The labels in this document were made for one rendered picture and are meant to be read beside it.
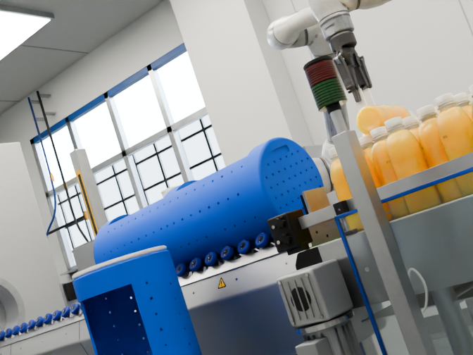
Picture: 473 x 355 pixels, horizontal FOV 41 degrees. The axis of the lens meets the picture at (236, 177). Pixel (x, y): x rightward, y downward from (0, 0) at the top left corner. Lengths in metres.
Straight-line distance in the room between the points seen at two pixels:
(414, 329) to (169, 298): 0.73
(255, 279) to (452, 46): 3.14
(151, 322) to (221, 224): 0.36
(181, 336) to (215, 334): 0.30
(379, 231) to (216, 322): 0.86
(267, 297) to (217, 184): 0.36
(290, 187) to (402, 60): 3.05
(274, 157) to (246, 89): 3.21
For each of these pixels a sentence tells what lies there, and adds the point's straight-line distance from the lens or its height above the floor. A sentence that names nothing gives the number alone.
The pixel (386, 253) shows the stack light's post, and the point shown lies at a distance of 1.29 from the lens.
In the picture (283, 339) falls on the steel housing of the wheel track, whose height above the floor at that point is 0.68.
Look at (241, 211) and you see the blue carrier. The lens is 1.82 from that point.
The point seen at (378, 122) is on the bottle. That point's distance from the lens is 1.61.
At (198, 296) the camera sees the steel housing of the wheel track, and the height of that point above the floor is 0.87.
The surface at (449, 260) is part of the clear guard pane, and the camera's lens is 1.35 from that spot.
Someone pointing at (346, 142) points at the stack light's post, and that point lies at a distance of 1.30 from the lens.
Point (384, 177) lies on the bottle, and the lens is 1.54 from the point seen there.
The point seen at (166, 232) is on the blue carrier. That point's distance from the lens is 2.05.
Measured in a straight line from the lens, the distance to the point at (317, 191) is 1.83.
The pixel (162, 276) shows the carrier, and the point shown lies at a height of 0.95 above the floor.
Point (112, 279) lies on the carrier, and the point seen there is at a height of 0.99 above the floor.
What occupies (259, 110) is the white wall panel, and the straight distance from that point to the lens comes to 4.95.
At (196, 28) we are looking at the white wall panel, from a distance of 5.36.
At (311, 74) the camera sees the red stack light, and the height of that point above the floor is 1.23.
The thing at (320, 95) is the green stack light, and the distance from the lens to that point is 1.31.
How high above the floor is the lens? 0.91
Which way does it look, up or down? 8 degrees up
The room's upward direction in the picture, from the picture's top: 19 degrees counter-clockwise
